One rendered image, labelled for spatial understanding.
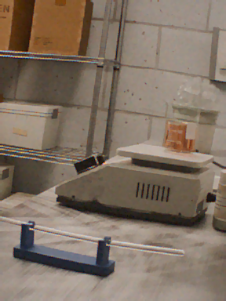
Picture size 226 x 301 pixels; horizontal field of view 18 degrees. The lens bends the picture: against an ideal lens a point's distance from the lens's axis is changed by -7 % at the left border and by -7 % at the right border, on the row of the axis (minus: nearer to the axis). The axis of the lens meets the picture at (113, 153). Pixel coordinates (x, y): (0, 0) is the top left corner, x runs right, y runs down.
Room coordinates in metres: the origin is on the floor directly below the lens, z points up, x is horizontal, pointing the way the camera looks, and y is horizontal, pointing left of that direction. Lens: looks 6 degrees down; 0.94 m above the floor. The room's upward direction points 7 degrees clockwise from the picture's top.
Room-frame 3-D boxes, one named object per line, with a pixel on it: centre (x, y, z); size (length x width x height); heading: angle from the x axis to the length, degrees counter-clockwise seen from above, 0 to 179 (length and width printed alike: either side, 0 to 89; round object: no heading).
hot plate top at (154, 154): (1.05, -0.08, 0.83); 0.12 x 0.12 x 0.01; 72
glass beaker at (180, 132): (1.06, -0.09, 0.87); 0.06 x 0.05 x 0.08; 60
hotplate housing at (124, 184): (1.05, -0.05, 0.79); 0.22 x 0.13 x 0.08; 72
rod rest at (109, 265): (0.70, 0.04, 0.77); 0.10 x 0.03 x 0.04; 75
